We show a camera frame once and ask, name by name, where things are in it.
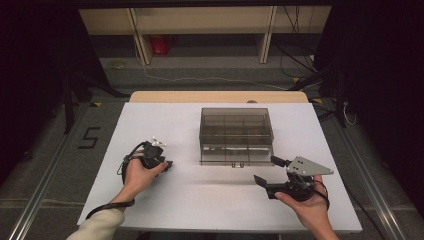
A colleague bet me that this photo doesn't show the hand-held gripper cable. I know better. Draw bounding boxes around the hand-held gripper cable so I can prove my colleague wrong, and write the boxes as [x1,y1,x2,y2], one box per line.
[311,181,332,213]
[84,140,148,221]

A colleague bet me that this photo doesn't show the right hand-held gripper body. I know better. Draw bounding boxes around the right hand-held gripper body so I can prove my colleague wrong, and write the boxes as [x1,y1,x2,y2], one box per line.
[283,155,335,202]

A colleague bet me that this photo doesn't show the person's left hand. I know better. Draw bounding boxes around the person's left hand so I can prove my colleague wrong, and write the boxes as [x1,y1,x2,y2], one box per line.
[121,150,170,203]

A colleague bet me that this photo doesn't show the white board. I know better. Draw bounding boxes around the white board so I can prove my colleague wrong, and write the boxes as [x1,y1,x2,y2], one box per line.
[77,102,363,234]

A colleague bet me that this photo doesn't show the red object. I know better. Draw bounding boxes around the red object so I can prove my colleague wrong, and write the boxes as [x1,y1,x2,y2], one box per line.
[149,34,176,56]

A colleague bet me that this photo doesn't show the white floor cable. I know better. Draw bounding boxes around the white floor cable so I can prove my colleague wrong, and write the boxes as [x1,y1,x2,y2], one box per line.
[133,33,289,92]

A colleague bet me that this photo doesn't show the black metal stand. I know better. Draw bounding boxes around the black metal stand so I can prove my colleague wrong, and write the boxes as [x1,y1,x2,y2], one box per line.
[288,66,348,128]
[63,71,131,134]

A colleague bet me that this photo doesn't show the short white looped cable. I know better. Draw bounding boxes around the short white looped cable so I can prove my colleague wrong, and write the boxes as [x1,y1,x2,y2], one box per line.
[343,101,358,127]

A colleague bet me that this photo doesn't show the right hand-held gripper cable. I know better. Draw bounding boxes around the right hand-held gripper cable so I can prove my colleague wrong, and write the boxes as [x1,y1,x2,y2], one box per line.
[311,181,332,213]

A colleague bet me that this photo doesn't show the black floor cable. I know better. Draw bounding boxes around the black floor cable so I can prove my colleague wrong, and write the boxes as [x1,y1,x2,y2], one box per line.
[343,186,389,240]

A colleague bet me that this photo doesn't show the aluminium floor rail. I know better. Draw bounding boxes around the aluminium floor rail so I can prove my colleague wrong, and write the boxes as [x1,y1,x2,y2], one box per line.
[7,101,93,240]
[328,109,408,240]

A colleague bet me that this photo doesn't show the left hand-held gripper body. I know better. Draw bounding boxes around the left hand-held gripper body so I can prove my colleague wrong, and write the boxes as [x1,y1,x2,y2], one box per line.
[139,135,168,170]

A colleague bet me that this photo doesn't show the person's right hand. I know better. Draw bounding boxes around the person's right hand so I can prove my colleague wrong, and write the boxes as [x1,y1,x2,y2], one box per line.
[274,174,332,232]

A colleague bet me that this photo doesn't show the cream wooden shelf unit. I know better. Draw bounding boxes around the cream wooden shelf unit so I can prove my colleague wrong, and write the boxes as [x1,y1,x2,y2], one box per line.
[78,5,333,66]

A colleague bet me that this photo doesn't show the smoky transparent drawer box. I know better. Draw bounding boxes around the smoky transparent drawer box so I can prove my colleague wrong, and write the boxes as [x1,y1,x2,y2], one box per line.
[198,107,275,168]

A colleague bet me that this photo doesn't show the light wooden table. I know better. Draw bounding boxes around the light wooden table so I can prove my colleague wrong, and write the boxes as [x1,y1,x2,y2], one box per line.
[128,90,309,104]

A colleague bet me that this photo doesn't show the black curtain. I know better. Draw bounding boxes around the black curtain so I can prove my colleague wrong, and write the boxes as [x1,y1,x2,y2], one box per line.
[314,0,424,214]
[0,0,111,188]

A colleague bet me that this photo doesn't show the left hand-held gripper cable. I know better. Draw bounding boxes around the left hand-held gripper cable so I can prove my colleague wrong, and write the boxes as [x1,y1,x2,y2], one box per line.
[84,140,148,221]

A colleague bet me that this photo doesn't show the black hanging cables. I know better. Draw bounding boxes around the black hanging cables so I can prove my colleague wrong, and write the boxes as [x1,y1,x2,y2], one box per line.
[271,5,318,79]

